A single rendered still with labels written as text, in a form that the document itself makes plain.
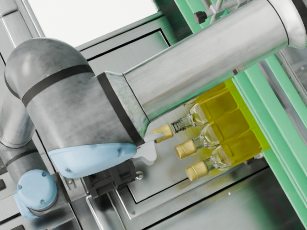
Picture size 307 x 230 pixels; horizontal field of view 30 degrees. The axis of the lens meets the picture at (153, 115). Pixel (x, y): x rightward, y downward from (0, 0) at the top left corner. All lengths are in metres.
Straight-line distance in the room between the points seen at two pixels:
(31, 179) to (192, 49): 0.50
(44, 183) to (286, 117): 0.53
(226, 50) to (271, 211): 0.78
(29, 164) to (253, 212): 0.61
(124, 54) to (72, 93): 0.76
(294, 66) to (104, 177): 0.49
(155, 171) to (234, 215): 0.24
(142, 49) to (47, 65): 0.76
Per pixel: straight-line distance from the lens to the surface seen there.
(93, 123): 0.80
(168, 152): 1.48
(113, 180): 1.31
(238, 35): 0.83
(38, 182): 1.18
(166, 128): 1.35
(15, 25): 1.63
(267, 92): 1.29
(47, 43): 0.87
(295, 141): 1.27
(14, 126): 1.09
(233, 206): 1.51
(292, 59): 1.31
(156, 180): 1.46
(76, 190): 1.30
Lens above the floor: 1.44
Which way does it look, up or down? 11 degrees down
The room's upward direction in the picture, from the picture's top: 115 degrees counter-clockwise
